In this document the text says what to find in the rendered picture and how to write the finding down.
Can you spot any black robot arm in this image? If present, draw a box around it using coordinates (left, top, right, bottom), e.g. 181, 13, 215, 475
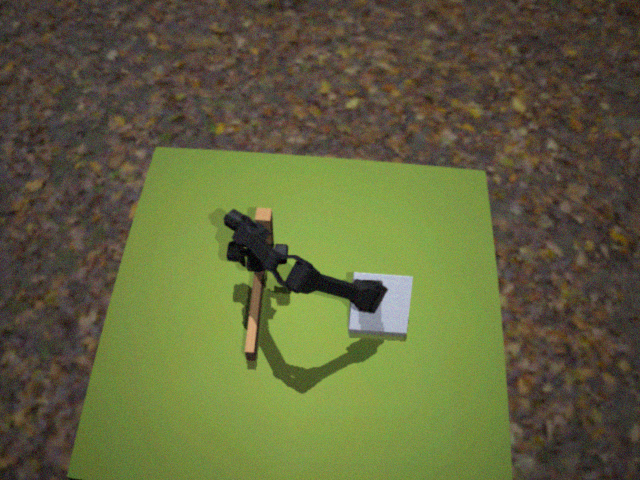
223, 209, 388, 313

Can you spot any light brown wooden board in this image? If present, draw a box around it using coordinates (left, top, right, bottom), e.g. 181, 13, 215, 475
245, 271, 265, 361

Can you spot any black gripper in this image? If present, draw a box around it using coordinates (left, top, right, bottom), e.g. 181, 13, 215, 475
227, 241, 288, 267

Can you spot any dark brown wooden post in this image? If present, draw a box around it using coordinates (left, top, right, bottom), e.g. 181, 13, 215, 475
255, 207, 274, 248

